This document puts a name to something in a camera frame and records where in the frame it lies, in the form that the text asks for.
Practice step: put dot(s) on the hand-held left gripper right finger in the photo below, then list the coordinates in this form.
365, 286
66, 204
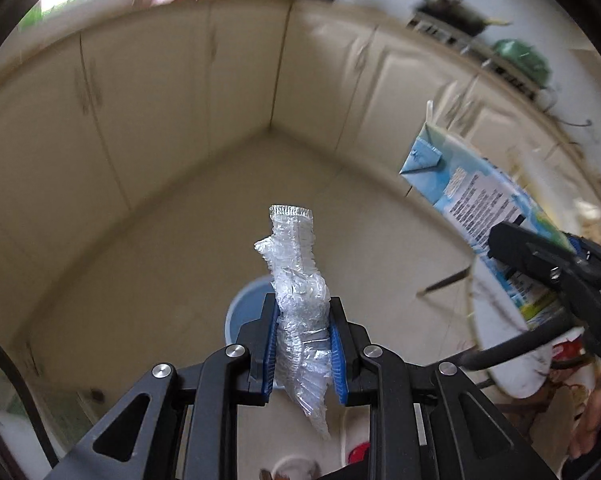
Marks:
338, 360

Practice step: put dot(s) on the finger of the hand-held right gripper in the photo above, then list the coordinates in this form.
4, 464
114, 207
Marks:
520, 247
579, 246

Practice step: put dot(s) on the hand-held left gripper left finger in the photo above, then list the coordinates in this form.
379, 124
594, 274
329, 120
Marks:
269, 355

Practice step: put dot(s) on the blue round bin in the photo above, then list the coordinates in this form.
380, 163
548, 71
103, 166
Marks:
245, 310

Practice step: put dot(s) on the clear plastic wrap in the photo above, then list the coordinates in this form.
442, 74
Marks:
300, 300

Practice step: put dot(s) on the blue white milk carton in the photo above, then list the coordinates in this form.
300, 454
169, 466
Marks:
480, 195

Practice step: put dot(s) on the black metal table leg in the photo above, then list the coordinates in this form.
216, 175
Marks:
445, 282

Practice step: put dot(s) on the small red object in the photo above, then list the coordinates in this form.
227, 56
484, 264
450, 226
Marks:
359, 452

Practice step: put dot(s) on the black curved metal bar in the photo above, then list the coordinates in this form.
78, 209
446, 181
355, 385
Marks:
510, 350

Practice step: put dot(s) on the green electric cooker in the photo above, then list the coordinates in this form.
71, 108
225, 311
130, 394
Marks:
520, 57

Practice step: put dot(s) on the cream lower kitchen cabinet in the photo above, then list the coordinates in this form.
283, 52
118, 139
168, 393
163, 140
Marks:
395, 80
155, 110

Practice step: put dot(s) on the black gas stove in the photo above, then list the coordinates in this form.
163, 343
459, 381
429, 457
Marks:
430, 25

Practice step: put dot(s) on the black wok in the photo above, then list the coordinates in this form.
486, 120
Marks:
455, 10

